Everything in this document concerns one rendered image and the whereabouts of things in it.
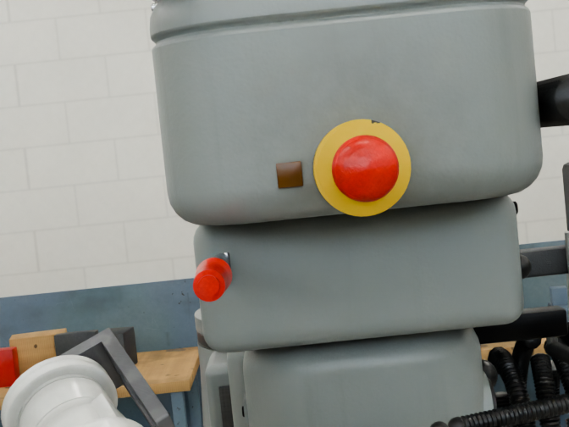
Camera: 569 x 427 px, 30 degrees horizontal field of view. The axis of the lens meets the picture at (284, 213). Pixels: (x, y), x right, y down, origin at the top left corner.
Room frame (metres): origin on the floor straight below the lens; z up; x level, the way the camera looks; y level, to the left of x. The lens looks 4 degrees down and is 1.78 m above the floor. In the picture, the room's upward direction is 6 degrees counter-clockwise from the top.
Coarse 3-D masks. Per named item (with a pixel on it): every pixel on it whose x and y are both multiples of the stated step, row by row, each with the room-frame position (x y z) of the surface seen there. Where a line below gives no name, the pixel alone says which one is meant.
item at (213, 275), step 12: (228, 252) 0.77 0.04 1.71; (204, 264) 0.66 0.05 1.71; (216, 264) 0.65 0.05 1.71; (228, 264) 0.68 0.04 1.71; (204, 276) 0.63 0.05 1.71; (216, 276) 0.63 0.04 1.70; (228, 276) 0.65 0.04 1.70; (204, 288) 0.63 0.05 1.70; (216, 288) 0.63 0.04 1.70; (204, 300) 0.63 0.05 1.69
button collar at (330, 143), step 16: (336, 128) 0.66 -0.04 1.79; (352, 128) 0.65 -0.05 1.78; (368, 128) 0.65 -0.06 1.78; (384, 128) 0.65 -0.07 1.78; (320, 144) 0.65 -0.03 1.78; (336, 144) 0.65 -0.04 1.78; (400, 144) 0.65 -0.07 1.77; (320, 160) 0.65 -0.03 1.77; (400, 160) 0.65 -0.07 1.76; (320, 176) 0.65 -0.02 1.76; (400, 176) 0.65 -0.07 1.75; (320, 192) 0.66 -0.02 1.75; (336, 192) 0.65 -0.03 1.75; (400, 192) 0.65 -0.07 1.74; (336, 208) 0.65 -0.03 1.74; (352, 208) 0.65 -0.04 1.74; (368, 208) 0.65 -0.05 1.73; (384, 208) 0.66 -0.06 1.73
